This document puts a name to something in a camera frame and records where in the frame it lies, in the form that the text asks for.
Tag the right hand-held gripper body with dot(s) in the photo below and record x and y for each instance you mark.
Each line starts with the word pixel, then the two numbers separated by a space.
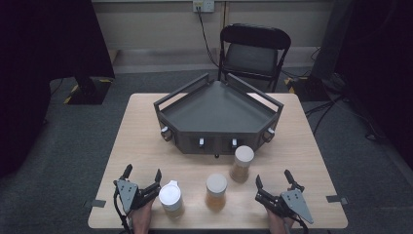
pixel 293 204

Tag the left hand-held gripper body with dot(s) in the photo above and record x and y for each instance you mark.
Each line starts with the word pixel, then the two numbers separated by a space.
pixel 127 195

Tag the grey corner storage rack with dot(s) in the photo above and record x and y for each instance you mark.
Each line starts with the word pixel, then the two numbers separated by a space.
pixel 217 110

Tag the tan powder spice jar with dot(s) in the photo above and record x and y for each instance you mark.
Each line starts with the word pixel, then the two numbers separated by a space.
pixel 243 159

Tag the dark curtain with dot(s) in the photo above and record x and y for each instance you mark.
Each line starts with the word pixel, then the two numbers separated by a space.
pixel 380 65
pixel 39 65

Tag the spice jar with spout lid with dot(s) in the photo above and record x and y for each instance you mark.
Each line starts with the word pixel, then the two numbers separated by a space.
pixel 169 196

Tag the grey tape strip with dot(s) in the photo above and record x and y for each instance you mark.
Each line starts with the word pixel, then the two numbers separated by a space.
pixel 94 203
pixel 337 199

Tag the person's right hand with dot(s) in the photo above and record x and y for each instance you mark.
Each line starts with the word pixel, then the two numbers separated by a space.
pixel 276 224

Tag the black stand base yellow tape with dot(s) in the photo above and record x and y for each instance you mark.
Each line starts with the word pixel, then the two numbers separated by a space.
pixel 92 92
pixel 308 89

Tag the person's left hand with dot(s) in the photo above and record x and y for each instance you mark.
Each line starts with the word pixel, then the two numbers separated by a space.
pixel 141 219

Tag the orange powder spice jar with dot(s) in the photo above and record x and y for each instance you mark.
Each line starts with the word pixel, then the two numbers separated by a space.
pixel 216 190

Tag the black folding chair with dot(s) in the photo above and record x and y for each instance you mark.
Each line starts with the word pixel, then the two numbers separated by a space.
pixel 251 55

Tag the white wall socket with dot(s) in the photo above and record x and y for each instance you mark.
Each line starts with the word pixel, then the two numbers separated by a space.
pixel 203 5

